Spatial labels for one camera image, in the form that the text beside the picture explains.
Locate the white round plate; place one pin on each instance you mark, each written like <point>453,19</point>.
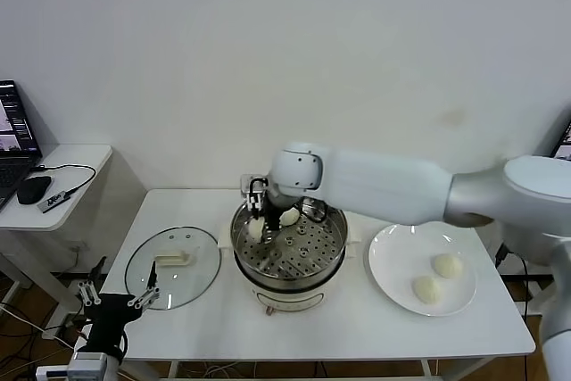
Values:
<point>392,260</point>

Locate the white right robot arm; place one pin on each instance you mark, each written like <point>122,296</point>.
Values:
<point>379,184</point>

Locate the black computer mouse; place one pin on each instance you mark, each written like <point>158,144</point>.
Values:
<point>33,189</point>

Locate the round glass pot lid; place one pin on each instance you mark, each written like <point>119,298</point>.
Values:
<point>187,274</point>

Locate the grey usb hub adapter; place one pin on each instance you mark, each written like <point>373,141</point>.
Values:
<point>502,255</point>

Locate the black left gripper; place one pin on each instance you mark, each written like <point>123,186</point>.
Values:
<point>111,314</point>

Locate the white steamed baozi bun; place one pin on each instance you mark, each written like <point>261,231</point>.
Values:
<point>256,230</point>
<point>427,289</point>
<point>291,218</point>
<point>447,265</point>

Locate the white table leg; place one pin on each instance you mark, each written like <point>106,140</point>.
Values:
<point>173,372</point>
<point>430,372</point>

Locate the white wall socket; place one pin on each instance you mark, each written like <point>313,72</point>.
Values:
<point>75,247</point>

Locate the cream electric cooker base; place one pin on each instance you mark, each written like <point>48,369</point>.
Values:
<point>290,298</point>

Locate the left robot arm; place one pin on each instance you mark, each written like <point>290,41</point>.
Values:
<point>89,365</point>

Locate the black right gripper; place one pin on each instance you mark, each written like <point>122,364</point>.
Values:
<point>274,207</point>

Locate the black laptop with mouse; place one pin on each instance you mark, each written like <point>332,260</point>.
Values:
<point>13,176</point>

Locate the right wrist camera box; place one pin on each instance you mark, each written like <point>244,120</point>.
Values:
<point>250,184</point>

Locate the stainless steel steamer basket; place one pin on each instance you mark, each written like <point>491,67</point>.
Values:
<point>332,234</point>

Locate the grey usb dongle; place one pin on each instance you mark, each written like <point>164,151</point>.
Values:
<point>53,201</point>

